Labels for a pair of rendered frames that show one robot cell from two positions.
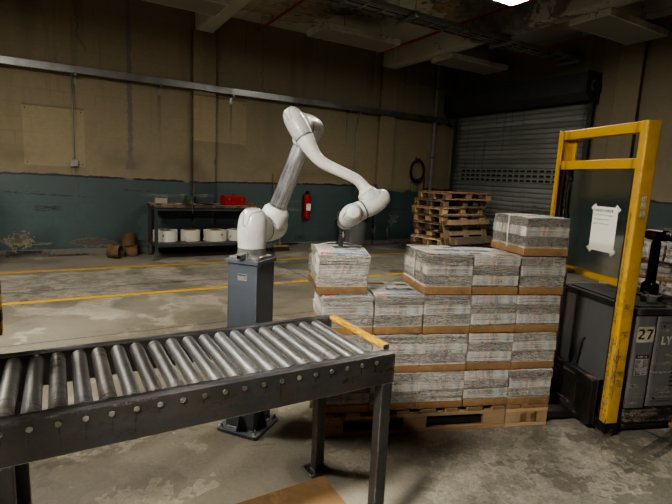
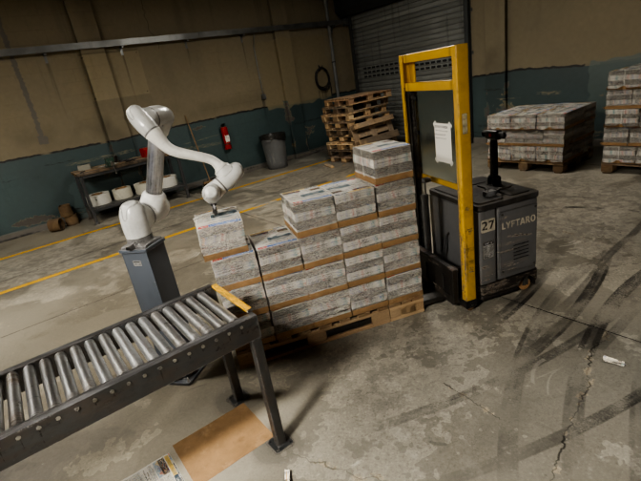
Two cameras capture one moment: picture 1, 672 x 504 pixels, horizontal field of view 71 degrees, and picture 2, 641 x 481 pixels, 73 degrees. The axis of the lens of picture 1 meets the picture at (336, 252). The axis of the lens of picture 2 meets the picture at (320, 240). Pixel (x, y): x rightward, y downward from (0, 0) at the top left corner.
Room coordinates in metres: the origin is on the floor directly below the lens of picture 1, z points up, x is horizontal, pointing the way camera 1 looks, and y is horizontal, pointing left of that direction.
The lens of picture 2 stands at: (-0.10, -0.51, 1.81)
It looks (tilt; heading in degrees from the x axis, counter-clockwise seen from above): 21 degrees down; 357
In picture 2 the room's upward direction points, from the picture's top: 10 degrees counter-clockwise
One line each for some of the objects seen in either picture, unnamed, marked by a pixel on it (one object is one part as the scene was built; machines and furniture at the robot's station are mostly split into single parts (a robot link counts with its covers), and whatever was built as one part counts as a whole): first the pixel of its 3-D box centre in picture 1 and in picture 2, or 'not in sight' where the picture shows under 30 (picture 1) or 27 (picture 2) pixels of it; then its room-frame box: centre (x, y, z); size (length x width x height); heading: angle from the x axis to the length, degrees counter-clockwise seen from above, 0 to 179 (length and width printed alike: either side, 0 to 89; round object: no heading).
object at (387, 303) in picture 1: (408, 353); (301, 283); (2.77, -0.48, 0.42); 1.17 x 0.39 x 0.83; 101
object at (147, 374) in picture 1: (145, 369); (50, 385); (1.54, 0.64, 0.77); 0.47 x 0.05 x 0.05; 31
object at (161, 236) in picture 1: (204, 224); (132, 179); (8.23, 2.34, 0.55); 1.80 x 0.70 x 1.09; 121
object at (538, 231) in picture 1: (519, 316); (388, 231); (2.91, -1.19, 0.65); 0.39 x 0.30 x 1.29; 11
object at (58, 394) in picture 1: (58, 383); not in sight; (1.40, 0.86, 0.77); 0.47 x 0.05 x 0.05; 31
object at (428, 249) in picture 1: (438, 249); (304, 195); (2.80, -0.61, 1.06); 0.37 x 0.29 x 0.01; 11
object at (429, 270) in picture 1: (436, 269); (307, 211); (2.80, -0.61, 0.95); 0.38 x 0.29 x 0.23; 11
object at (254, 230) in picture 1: (253, 227); (134, 218); (2.59, 0.46, 1.17); 0.18 x 0.16 x 0.22; 159
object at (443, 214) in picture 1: (449, 224); (359, 126); (9.38, -2.24, 0.65); 1.33 x 0.94 x 1.30; 125
